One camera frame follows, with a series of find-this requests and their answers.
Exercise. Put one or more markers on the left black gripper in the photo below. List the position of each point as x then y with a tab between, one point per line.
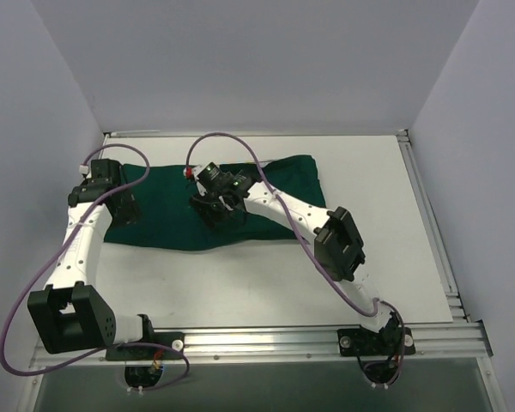
126	208

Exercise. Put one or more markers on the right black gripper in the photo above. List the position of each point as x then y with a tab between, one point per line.
212	206

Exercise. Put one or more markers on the green surgical cloth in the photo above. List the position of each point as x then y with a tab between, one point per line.
169	222

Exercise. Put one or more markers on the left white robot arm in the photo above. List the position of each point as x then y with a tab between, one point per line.
69	313

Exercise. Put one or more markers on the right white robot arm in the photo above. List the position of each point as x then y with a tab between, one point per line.
329	238

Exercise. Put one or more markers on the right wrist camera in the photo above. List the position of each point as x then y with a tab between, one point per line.
211	177

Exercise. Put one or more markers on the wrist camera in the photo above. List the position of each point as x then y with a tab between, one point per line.
211	177
105	170

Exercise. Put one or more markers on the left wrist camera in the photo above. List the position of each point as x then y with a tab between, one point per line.
105	170

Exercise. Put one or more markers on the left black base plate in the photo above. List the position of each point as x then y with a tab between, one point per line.
162	346

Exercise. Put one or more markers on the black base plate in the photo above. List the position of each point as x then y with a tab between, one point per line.
357	341
162	346

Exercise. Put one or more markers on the aluminium right side rail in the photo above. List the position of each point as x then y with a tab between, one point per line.
432	228

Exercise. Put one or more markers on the aluminium rail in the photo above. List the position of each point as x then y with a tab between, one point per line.
432	228
215	346

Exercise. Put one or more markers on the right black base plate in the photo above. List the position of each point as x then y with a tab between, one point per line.
357	341

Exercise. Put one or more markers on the aluminium front rail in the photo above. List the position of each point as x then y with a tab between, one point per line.
215	346

